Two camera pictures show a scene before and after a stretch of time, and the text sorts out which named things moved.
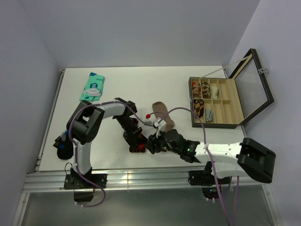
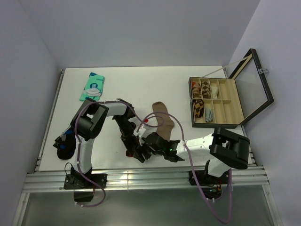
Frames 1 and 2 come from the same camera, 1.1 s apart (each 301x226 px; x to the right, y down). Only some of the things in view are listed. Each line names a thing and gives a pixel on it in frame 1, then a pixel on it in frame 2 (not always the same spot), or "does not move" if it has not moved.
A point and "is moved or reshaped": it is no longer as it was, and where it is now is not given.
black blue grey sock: [64, 143] does not move
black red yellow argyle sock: [140, 148] is moved or reshaped
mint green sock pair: [93, 89] does not move
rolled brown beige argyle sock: [206, 89] does not move
